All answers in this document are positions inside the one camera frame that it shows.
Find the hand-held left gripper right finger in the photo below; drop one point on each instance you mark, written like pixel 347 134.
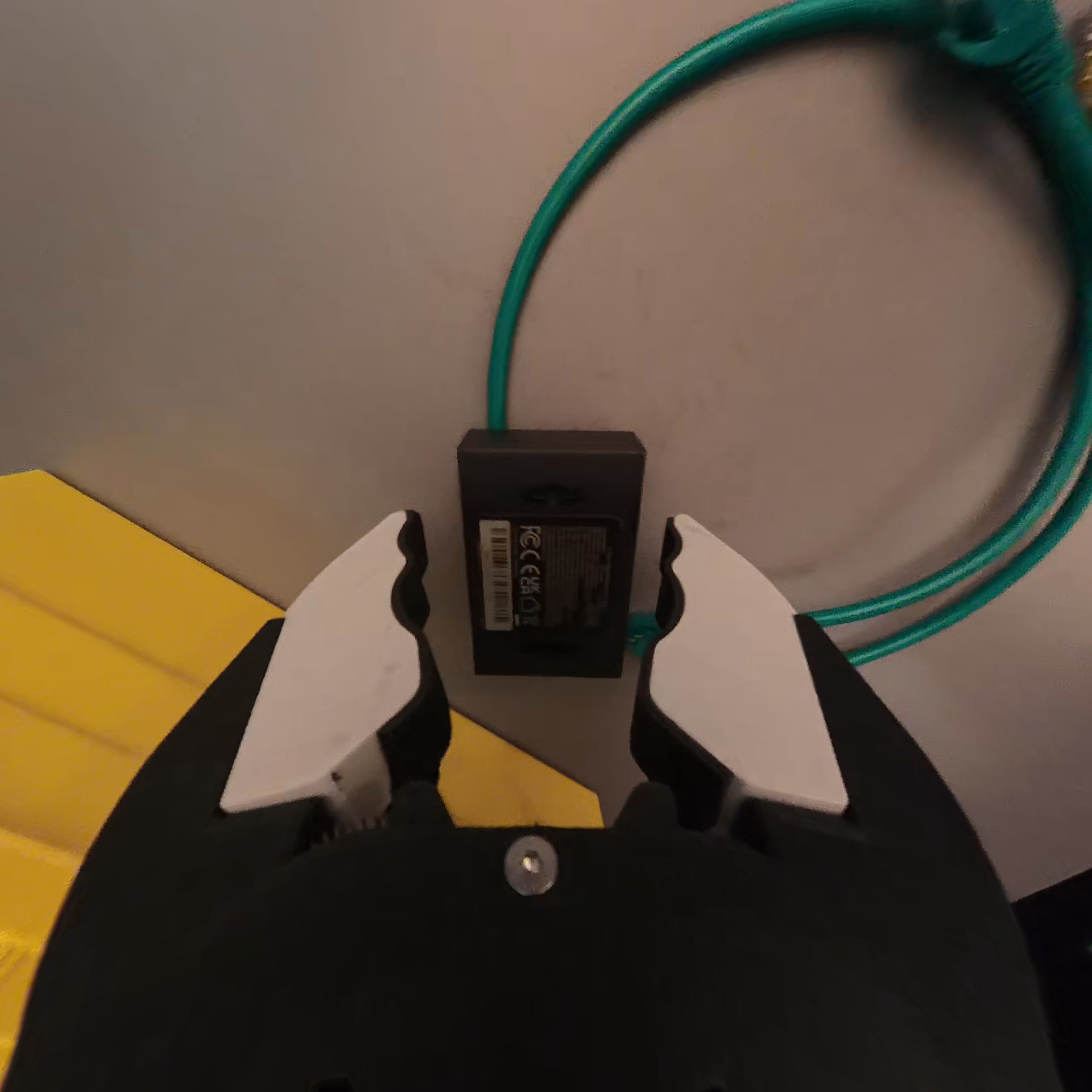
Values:
pixel 742 674

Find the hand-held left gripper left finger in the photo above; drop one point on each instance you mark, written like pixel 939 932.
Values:
pixel 333 665

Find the black network switch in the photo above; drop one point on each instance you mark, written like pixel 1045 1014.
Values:
pixel 554 478

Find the yellow plastic bin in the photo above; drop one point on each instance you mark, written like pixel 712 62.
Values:
pixel 128 640

